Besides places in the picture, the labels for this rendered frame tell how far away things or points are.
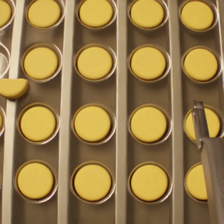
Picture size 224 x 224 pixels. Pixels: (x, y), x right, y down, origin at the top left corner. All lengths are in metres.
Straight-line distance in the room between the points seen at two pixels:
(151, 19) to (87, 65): 0.03
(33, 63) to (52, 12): 0.02
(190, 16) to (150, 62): 0.02
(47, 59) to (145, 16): 0.04
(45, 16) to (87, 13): 0.01
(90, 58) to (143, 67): 0.02
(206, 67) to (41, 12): 0.06
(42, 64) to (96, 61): 0.02
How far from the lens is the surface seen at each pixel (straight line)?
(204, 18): 0.16
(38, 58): 0.15
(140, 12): 0.16
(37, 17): 0.16
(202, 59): 0.15
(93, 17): 0.16
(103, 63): 0.15
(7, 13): 0.16
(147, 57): 0.15
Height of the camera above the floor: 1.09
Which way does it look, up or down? 76 degrees down
